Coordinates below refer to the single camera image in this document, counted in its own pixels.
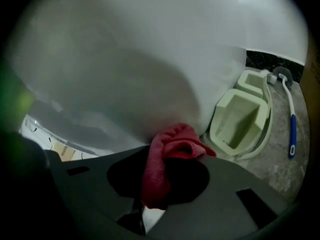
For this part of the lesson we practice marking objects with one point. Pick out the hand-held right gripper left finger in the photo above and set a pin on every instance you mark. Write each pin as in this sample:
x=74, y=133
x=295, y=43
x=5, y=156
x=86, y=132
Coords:
x=87, y=184

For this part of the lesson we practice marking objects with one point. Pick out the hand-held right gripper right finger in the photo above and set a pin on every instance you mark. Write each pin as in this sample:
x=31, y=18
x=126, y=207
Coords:
x=225, y=184

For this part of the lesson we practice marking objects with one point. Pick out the pink microfibre cloth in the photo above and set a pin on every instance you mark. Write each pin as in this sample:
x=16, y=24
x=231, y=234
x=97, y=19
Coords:
x=160, y=159

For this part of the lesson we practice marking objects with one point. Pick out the white flat-lid smart toilet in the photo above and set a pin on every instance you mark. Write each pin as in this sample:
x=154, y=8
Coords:
x=125, y=46

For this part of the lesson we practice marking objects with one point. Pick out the small cardboard box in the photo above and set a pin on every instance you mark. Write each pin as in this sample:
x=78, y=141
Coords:
x=62, y=151

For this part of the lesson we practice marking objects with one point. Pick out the large green brush holder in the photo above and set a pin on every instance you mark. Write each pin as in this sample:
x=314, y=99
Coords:
x=240, y=119

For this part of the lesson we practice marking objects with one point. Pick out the small green brush holder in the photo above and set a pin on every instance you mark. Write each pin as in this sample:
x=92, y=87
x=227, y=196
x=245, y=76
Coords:
x=251, y=82

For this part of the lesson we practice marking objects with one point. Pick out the large cardboard box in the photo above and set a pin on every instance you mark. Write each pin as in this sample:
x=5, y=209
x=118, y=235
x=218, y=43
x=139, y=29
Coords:
x=311, y=79

